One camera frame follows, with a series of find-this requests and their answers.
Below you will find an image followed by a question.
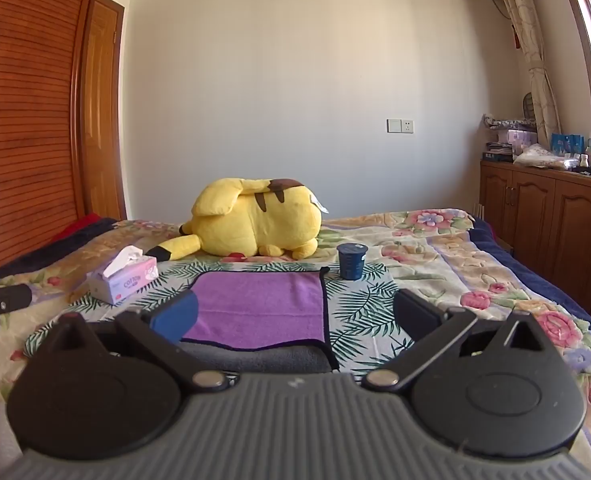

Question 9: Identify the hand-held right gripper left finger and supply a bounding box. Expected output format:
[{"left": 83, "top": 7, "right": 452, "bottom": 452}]
[{"left": 42, "top": 289, "right": 237, "bottom": 394}]

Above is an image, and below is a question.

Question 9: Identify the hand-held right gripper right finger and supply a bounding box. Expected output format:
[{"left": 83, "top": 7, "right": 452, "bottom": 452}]
[{"left": 360, "top": 288, "right": 557, "bottom": 394}]

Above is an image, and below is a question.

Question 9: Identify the purple towel with black trim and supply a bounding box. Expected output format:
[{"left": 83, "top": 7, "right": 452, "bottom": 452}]
[{"left": 180, "top": 267, "right": 339, "bottom": 370}]

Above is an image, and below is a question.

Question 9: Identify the dark grey towel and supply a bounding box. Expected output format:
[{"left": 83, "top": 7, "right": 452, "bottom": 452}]
[{"left": 184, "top": 342, "right": 334, "bottom": 375}]

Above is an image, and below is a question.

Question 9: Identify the leaf print cloth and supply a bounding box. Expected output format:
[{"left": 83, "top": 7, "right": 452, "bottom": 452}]
[{"left": 23, "top": 259, "right": 417, "bottom": 377}]

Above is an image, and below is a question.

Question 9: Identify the tissue box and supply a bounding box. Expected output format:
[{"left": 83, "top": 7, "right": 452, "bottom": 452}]
[{"left": 86, "top": 246, "right": 158, "bottom": 306}]

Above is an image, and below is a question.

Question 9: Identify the floral blanket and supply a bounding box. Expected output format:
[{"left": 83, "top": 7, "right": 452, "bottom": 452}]
[{"left": 0, "top": 209, "right": 591, "bottom": 480}]

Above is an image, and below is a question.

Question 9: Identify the dark blue cup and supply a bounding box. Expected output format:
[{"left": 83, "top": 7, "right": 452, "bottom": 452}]
[{"left": 336, "top": 243, "right": 368, "bottom": 281}]

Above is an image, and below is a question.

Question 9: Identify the red cloth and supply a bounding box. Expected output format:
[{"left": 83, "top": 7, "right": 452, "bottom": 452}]
[{"left": 50, "top": 212, "right": 104, "bottom": 242}]

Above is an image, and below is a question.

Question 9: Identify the dark blue bedsheet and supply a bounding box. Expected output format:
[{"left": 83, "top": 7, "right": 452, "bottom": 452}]
[{"left": 467, "top": 214, "right": 591, "bottom": 341}]

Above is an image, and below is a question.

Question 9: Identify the yellow plush toy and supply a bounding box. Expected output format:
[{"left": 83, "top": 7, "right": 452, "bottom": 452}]
[{"left": 146, "top": 177, "right": 329, "bottom": 263}]

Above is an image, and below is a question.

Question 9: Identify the wooden cabinet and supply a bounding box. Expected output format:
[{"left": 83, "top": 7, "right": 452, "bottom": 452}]
[{"left": 478, "top": 159, "right": 591, "bottom": 333}]

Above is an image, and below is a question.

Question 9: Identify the stack of dark books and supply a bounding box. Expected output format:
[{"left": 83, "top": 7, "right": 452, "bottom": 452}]
[{"left": 482, "top": 142, "right": 516, "bottom": 163}]

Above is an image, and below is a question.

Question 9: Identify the wooden slatted wardrobe door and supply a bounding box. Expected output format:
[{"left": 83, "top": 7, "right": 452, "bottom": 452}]
[{"left": 0, "top": 0, "right": 107, "bottom": 276}]

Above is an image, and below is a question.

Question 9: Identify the light folded cloth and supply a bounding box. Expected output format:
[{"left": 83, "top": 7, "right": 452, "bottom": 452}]
[{"left": 512, "top": 143, "right": 579, "bottom": 171}]

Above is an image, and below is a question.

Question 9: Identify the pink storage box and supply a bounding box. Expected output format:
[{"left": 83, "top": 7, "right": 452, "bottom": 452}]
[{"left": 497, "top": 129, "right": 539, "bottom": 153}]

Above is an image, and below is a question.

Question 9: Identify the wooden room door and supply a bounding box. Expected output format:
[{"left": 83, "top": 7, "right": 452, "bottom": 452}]
[{"left": 80, "top": 0, "right": 128, "bottom": 221}]

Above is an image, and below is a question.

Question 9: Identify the blue gift box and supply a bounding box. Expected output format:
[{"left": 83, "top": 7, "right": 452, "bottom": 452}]
[{"left": 550, "top": 133, "right": 585, "bottom": 158}]

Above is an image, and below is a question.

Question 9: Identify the patterned beige curtain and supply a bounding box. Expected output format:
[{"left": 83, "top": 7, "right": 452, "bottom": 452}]
[{"left": 486, "top": 0, "right": 562, "bottom": 149}]

